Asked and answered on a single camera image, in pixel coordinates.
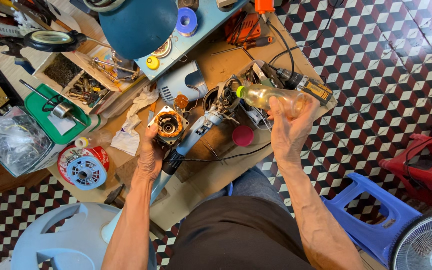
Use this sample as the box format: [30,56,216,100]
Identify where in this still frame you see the copper wound motor stator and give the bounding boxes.
[148,105,190,147]

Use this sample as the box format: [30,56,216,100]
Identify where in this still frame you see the steel rotor with shaft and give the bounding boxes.
[19,79,88,127]

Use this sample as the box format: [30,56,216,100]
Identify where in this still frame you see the blue plastic stool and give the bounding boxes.
[320,172,424,268]

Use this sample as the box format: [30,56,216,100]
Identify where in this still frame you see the blue wire spool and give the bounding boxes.
[175,7,199,38]

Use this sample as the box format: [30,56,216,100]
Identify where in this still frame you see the person's left hand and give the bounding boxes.
[136,123,170,183]

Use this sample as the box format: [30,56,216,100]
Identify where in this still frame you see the orange bottle top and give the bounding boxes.
[254,0,276,15]

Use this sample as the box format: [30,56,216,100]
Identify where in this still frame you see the clear plastic parts container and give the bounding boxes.
[238,59,290,132]

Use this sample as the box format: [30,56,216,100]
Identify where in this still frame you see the small bottle with yellow cap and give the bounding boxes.
[74,130,113,149]

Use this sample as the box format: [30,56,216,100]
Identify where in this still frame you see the red plastic stool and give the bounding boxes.
[378,133,432,209]

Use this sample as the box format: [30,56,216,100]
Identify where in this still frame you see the black magnifying glass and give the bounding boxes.
[22,30,111,53]

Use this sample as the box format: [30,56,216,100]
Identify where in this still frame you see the light blue motor housing cover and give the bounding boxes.
[157,60,209,106]

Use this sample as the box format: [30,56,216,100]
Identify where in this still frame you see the blue desk lamp shade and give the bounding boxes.
[98,0,179,61]

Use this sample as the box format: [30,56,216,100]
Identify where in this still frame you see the brown round disc part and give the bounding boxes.
[173,94,190,110]

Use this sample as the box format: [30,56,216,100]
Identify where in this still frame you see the orange power tool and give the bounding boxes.
[224,10,262,46]

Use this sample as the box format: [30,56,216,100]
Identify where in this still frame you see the round solder tin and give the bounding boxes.
[151,37,173,58]

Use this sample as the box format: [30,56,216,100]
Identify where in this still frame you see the light blue vented motor cover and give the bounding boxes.
[66,155,108,191]

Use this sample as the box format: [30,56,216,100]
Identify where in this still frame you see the yellow black cordless drill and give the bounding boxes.
[275,68,334,107]

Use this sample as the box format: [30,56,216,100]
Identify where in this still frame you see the metal helping hand clips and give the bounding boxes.
[91,50,142,82]

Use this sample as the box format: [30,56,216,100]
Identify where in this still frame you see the fan motor front housing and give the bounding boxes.
[202,76,244,115]

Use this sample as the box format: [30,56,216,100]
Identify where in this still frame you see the dark handled screwdriver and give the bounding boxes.
[211,36,274,56]

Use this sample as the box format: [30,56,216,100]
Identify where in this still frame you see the thick black power cable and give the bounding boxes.
[263,0,346,77]

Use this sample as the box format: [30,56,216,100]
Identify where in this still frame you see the white fan grille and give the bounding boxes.
[388,209,432,270]

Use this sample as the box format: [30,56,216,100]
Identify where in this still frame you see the thin black cable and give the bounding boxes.
[163,142,272,163]

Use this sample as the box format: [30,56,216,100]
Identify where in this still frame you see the pink round cap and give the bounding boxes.
[232,125,255,147]

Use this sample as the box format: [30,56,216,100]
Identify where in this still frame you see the dark hammer head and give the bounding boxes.
[103,183,126,209]

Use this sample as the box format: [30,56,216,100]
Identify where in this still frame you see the white cloth rag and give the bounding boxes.
[110,87,160,157]

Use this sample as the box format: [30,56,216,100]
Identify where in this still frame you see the light blue shelf board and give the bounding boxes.
[133,0,251,82]

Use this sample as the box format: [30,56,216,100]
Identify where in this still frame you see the person's right hand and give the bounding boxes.
[266,95,321,168]

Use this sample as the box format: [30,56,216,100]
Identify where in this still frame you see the clear plastic bag of parts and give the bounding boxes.
[0,108,54,178]

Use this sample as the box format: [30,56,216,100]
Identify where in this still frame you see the cardboard box of small parts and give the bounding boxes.
[32,45,143,115]

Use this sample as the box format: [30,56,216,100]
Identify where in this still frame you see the clear bottle with green cap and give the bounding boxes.
[236,84,307,118]

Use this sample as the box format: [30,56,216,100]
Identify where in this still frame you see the red round tin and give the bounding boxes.
[57,145,110,185]

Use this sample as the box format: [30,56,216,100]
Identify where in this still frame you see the heap of hand tools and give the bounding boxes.
[0,0,75,39]

